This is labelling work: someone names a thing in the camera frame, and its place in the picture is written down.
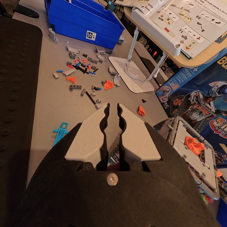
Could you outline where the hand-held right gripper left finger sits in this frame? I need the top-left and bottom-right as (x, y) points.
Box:
(64, 103), (110, 171)

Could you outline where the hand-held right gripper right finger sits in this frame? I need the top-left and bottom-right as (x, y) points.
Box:
(117, 103), (162, 170)

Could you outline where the grey orange toy arm assembly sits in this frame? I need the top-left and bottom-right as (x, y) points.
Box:
(107, 132), (124, 164)

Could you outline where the black long axle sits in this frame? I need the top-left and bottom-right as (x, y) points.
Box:
(85, 91), (96, 105)

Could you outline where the grey orange tracked toy robot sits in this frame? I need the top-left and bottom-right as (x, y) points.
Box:
(153, 116), (227, 204)

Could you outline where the blue plastic parts bin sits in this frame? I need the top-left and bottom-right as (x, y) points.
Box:
(44, 0), (125, 50)

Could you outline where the blue plastic brick separator tool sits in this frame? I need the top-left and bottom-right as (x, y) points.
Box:
(53, 122), (70, 148)

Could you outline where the wooden book stand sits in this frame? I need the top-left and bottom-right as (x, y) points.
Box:
(108, 0), (227, 94)

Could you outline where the dark blue robot kit box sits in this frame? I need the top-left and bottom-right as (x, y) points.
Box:
(155, 48), (227, 166)

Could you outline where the black long connector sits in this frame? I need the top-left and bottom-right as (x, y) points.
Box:
(72, 63), (90, 74)

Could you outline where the open instruction booklet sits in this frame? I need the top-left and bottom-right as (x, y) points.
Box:
(114, 0), (227, 59)

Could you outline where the black rounded pad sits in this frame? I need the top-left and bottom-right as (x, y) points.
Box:
(13, 4), (40, 19)

